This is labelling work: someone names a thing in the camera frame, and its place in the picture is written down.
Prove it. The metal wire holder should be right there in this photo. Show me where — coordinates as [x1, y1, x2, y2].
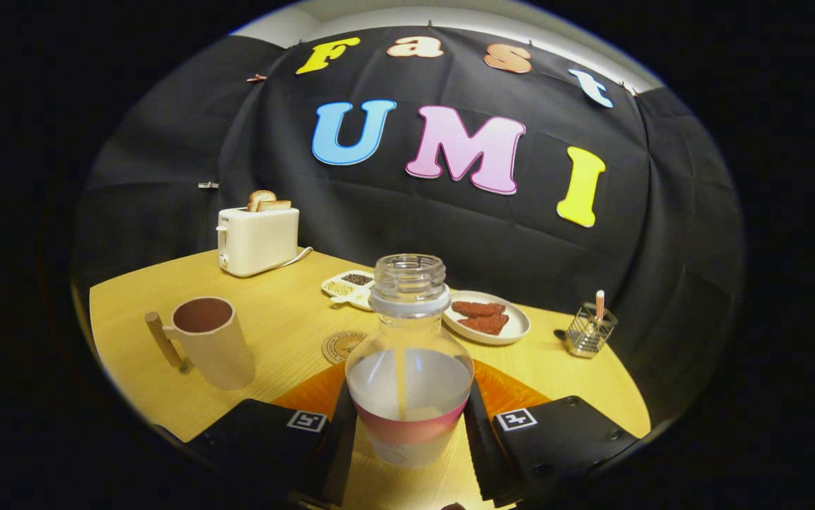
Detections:
[565, 303, 619, 359]

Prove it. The round wooden coaster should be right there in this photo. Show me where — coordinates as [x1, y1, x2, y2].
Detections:
[321, 330, 369, 366]

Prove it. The white divided bean dish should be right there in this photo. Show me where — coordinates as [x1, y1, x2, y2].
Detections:
[321, 270, 378, 312]

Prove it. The clear juice bottle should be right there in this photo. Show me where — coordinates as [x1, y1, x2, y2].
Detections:
[345, 254, 476, 470]

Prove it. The white round plate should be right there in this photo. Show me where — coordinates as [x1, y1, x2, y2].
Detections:
[442, 290, 532, 346]

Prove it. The wooden table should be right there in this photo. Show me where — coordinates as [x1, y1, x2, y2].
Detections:
[89, 246, 653, 510]

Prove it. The red meat slice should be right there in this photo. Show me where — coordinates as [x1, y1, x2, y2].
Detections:
[457, 313, 510, 336]
[451, 301, 507, 319]

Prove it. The white toaster cable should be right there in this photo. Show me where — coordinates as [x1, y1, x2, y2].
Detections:
[269, 246, 314, 271]

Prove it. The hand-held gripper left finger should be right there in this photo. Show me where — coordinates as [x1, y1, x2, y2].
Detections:
[184, 363, 359, 507]

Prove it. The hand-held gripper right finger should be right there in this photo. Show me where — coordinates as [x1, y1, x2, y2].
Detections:
[463, 360, 641, 508]

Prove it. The beige cup with wooden handle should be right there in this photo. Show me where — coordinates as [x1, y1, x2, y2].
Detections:
[144, 296, 257, 391]

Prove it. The white toaster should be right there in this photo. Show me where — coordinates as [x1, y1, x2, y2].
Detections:
[216, 206, 300, 278]

